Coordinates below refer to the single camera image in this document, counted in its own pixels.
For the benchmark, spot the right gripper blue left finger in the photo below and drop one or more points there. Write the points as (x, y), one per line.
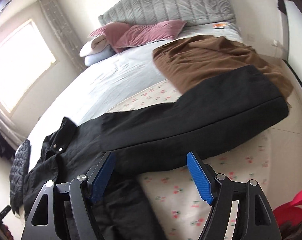
(47, 217)

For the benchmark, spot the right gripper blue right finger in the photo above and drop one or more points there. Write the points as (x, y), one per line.
(255, 218)

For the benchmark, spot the black quilted jacket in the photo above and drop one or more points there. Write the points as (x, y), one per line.
(214, 117)

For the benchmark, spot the dark clothes hanging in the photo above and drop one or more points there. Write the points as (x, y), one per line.
(5, 149)

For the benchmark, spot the red plastic stool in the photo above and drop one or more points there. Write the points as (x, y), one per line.
(290, 212)

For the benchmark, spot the dark navy quilted jacket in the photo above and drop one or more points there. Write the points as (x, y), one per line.
(18, 171)

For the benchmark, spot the white grey bed cover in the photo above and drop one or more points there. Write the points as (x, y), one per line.
(104, 85)

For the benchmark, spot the white folded blanket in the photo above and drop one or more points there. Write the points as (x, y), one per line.
(94, 46)

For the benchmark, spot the pink velvet pillow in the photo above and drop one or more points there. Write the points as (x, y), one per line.
(122, 36)

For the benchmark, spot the brown garment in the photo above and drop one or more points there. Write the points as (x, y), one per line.
(221, 67)

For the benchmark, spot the beige patterned curtain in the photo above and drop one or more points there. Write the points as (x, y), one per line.
(63, 31)

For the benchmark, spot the small snack packet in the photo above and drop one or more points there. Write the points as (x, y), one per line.
(221, 25)

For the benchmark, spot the grey padded headboard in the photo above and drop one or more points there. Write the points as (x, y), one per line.
(147, 12)

